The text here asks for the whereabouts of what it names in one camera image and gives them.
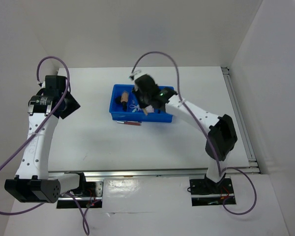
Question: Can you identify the purple eyelash curler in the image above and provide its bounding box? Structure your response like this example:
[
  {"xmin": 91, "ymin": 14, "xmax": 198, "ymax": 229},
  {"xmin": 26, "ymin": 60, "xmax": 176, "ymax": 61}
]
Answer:
[{"xmin": 129, "ymin": 104, "xmax": 141, "ymax": 113}]

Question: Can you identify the clear packet with print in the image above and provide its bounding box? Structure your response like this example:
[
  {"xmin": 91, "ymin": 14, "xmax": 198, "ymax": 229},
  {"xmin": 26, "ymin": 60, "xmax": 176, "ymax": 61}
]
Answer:
[{"xmin": 146, "ymin": 106, "xmax": 154, "ymax": 113}]

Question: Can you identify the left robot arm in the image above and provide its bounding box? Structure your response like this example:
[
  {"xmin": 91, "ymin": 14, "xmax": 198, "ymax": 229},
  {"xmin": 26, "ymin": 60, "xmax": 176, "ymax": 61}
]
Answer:
[{"xmin": 4, "ymin": 75, "xmax": 87, "ymax": 203}]

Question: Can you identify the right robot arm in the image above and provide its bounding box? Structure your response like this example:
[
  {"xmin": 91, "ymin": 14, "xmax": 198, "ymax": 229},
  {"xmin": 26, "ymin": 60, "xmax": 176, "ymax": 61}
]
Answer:
[{"xmin": 130, "ymin": 74, "xmax": 237, "ymax": 193}]

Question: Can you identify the blue compartment tray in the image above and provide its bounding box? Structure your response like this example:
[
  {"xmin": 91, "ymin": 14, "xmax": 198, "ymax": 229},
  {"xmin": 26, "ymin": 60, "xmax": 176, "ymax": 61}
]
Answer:
[{"xmin": 109, "ymin": 84, "xmax": 173, "ymax": 123}]

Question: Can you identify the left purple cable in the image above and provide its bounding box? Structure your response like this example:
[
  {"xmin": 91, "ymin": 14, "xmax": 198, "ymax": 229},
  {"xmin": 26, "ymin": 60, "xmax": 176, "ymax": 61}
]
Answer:
[{"xmin": 0, "ymin": 56, "xmax": 99, "ymax": 236}]

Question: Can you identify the purple cable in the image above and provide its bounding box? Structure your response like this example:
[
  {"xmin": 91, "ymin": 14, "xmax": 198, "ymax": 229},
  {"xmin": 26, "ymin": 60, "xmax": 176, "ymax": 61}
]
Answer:
[
  {"xmin": 130, "ymin": 51, "xmax": 258, "ymax": 215},
  {"xmin": 0, "ymin": 56, "xmax": 99, "ymax": 236}
]

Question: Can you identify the aluminium rail front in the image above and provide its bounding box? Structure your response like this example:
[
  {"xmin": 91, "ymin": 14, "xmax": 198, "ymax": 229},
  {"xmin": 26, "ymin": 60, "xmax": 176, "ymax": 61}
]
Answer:
[{"xmin": 63, "ymin": 168, "xmax": 259, "ymax": 179}]

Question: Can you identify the aluminium rail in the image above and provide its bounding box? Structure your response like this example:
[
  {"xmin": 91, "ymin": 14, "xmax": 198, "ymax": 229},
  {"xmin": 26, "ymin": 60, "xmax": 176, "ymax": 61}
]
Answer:
[
  {"xmin": 63, "ymin": 168, "xmax": 259, "ymax": 179},
  {"xmin": 221, "ymin": 67, "xmax": 261, "ymax": 174}
]

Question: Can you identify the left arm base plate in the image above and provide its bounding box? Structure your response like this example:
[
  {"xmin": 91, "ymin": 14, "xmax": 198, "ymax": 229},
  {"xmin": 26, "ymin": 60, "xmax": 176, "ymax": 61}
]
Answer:
[{"xmin": 57, "ymin": 180, "xmax": 104, "ymax": 209}]

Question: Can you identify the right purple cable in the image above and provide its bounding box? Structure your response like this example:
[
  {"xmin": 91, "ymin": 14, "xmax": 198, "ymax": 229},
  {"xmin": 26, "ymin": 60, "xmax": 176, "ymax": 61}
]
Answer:
[{"xmin": 130, "ymin": 51, "xmax": 258, "ymax": 215}]

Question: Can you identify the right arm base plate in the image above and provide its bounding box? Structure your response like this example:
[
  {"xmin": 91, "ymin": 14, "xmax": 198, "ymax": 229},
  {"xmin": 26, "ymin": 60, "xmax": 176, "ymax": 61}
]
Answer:
[{"xmin": 187, "ymin": 178, "xmax": 236, "ymax": 207}]

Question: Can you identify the aluminium rail right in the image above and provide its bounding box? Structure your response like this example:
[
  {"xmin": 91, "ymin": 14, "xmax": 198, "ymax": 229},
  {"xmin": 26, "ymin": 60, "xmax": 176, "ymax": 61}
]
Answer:
[{"xmin": 221, "ymin": 67, "xmax": 261, "ymax": 174}]

